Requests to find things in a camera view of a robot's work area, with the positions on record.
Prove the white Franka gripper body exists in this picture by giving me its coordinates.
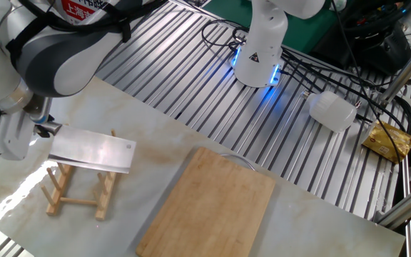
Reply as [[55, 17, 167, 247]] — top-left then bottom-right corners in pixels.
[[0, 106, 37, 161]]

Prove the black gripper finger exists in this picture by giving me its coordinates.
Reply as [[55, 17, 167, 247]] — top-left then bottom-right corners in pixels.
[[33, 124, 52, 139]]

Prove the steel cleaver knife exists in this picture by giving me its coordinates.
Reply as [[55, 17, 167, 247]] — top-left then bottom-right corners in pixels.
[[43, 121, 137, 175]]

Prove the wooden peg rack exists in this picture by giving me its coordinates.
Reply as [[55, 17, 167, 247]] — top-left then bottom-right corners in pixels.
[[40, 128, 119, 221]]

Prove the marble pattern table mat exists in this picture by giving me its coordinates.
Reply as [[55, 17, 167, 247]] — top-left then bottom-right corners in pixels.
[[0, 76, 406, 257]]

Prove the red and white sign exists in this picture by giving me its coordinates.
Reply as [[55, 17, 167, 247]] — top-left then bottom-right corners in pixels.
[[61, 0, 103, 26]]

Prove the wooden cutting board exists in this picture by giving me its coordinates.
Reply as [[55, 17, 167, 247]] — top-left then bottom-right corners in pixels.
[[136, 146, 277, 257]]

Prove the green mat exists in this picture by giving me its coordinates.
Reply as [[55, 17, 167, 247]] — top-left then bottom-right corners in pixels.
[[205, 0, 338, 54]]

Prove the white LED bulb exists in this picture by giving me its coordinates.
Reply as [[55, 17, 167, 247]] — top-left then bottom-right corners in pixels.
[[300, 90, 358, 133]]

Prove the gold foil packet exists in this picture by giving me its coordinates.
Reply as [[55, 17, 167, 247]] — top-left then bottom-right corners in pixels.
[[361, 120, 411, 164]]

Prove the black equipment bag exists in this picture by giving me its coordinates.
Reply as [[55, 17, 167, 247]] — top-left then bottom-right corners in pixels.
[[312, 0, 411, 76]]

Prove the aluminium frame post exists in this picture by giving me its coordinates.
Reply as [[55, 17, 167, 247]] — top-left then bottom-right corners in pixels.
[[380, 31, 411, 106]]

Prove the aluminium frame bar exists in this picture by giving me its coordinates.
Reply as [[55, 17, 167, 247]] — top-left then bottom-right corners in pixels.
[[375, 176, 411, 229]]

